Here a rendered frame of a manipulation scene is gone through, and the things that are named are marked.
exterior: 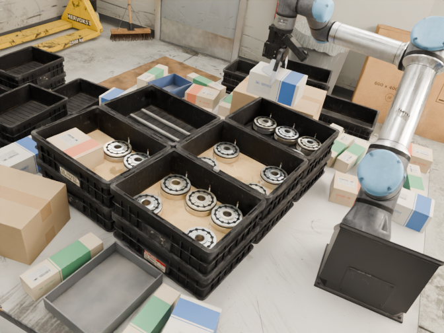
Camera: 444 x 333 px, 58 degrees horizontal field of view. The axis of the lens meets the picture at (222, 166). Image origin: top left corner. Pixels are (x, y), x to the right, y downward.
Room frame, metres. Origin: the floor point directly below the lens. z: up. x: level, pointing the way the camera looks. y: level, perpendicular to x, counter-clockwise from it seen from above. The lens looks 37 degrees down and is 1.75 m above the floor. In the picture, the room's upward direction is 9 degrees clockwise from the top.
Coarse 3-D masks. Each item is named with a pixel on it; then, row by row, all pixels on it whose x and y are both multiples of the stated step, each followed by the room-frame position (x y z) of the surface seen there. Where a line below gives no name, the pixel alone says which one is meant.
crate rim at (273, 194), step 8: (224, 120) 1.40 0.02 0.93; (208, 128) 1.32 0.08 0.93; (240, 128) 1.36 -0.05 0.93; (192, 136) 1.25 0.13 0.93; (256, 136) 1.32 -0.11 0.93; (184, 144) 1.19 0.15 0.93; (272, 144) 1.28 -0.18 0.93; (184, 152) 1.14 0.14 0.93; (288, 152) 1.25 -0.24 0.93; (200, 160) 1.11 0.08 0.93; (304, 160) 1.21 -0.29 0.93; (296, 168) 1.15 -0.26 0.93; (304, 168) 1.18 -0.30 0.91; (232, 176) 1.04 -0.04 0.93; (288, 176) 1.09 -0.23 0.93; (296, 176) 1.13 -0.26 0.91; (280, 184) 1.05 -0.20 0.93; (288, 184) 1.08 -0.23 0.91; (256, 192) 0.98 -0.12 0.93; (272, 192) 1.00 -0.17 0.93; (280, 192) 1.03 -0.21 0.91
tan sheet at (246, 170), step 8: (208, 152) 1.30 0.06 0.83; (216, 160) 1.26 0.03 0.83; (240, 160) 1.29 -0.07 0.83; (248, 160) 1.30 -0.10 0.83; (224, 168) 1.21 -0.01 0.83; (232, 168) 1.22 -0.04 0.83; (240, 168) 1.23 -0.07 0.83; (248, 168) 1.24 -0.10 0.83; (256, 168) 1.25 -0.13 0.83; (240, 176) 1.18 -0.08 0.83; (248, 176) 1.19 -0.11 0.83; (256, 176) 1.20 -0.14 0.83
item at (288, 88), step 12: (252, 72) 1.45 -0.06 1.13; (288, 72) 1.50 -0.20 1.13; (252, 84) 1.45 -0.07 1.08; (264, 84) 1.43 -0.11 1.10; (276, 84) 1.41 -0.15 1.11; (288, 84) 1.40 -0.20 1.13; (300, 84) 1.40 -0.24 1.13; (264, 96) 1.43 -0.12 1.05; (276, 96) 1.41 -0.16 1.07; (288, 96) 1.39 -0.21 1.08; (300, 96) 1.46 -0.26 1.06
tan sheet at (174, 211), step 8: (160, 184) 1.06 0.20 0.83; (144, 192) 1.01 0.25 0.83; (152, 192) 1.02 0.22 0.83; (160, 192) 1.02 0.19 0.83; (168, 200) 0.99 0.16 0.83; (176, 200) 1.00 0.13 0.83; (184, 200) 1.00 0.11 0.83; (168, 208) 0.95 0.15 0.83; (176, 208) 0.96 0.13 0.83; (184, 208) 0.96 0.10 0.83; (168, 216) 0.92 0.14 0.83; (176, 216) 0.92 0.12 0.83; (184, 216) 0.93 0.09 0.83; (192, 216) 0.93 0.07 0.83; (208, 216) 0.94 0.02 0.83; (176, 224) 0.89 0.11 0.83; (184, 224) 0.89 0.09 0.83; (192, 224) 0.90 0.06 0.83; (200, 224) 0.90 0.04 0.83; (208, 224) 0.91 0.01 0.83; (184, 232) 0.86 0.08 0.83; (216, 232) 0.88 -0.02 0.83
